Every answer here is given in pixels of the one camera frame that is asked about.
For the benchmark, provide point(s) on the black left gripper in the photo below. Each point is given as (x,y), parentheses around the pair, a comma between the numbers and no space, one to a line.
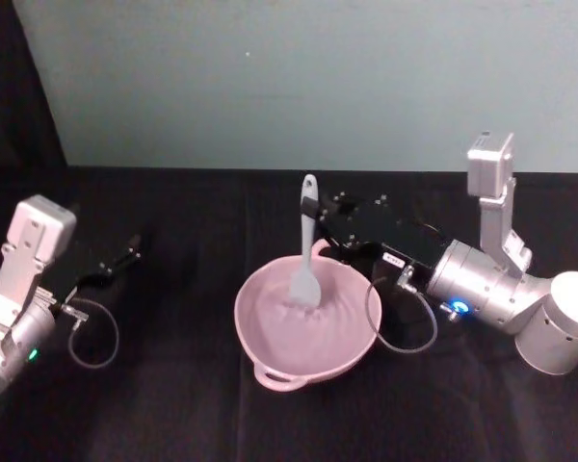
(79,269)

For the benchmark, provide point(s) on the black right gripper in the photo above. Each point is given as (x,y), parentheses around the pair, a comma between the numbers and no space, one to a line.
(404,236)

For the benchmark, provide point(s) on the grey silicone spatula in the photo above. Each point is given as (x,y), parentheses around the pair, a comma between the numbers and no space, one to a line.
(306,240)

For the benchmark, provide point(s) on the black table cloth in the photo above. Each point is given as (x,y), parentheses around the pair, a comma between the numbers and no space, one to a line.
(183,414)

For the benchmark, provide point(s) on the black drape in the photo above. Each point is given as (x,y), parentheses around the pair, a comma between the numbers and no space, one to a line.
(9,82)

